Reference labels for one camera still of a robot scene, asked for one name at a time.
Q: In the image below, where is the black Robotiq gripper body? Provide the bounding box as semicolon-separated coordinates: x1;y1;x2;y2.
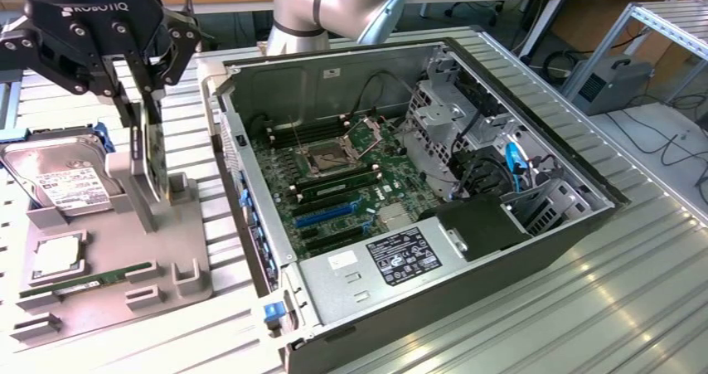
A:
9;0;166;58

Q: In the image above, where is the graphics card with metal bracket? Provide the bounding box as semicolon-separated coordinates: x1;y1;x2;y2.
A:
126;94;170;204

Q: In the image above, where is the blue disk carrier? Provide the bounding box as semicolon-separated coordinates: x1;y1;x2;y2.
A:
0;119;116;155

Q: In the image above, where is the silver hard disk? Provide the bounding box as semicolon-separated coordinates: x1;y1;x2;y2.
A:
0;135;124;217

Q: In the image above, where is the thin metal locking lever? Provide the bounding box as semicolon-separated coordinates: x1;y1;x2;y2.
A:
289;114;304;152

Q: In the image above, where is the CPU socket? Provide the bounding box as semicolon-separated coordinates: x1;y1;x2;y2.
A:
301;141;350;175

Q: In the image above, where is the metal socket cover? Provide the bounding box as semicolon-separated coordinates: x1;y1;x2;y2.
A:
337;115;384;160

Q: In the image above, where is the RAM stick with white label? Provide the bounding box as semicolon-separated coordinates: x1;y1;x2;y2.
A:
296;174;382;199

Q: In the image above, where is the grey plastic parts rack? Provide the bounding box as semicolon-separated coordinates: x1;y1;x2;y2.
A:
8;152;217;352

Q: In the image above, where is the long black expansion slot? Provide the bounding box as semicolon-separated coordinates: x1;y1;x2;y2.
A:
302;229;366;254
289;195;354;218

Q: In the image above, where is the green motherboard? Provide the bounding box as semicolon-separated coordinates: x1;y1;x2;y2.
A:
250;114;438;259

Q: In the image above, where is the silver CPU chip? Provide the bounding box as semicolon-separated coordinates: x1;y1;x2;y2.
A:
30;236;85;278

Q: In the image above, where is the blue expansion slot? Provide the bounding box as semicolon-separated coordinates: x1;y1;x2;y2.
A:
294;206;360;229

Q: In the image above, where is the grey perforated drive cage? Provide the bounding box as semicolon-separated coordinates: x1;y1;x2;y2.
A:
400;44;498;203

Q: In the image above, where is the green RAM stick bare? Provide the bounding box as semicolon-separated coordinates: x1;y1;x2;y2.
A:
18;261;152;299

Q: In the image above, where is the silver finned heatsink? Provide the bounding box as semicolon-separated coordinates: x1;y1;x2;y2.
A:
374;206;413;230

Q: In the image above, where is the grey power supply unit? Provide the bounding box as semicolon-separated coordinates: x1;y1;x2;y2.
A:
296;214;470;328

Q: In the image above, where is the blue case latch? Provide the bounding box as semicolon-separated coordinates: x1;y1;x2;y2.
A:
260;301;288;324

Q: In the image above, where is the black plastic shroud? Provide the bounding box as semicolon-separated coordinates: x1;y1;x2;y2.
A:
417;193;536;263

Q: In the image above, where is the perforated metal disk bay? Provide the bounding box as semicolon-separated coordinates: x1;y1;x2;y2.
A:
500;177;590;236

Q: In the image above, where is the open dark PC case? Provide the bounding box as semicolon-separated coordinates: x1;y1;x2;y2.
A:
196;36;632;374

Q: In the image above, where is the black looped wire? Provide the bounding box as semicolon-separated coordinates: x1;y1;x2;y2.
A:
350;70;413;120

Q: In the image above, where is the blue wire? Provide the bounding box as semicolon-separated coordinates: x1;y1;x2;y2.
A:
504;141;526;192

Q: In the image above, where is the grey box with handle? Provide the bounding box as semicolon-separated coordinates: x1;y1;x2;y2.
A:
572;54;653;116

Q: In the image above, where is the aluminium profile frame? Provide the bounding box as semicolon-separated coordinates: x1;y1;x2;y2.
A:
562;0;708;101

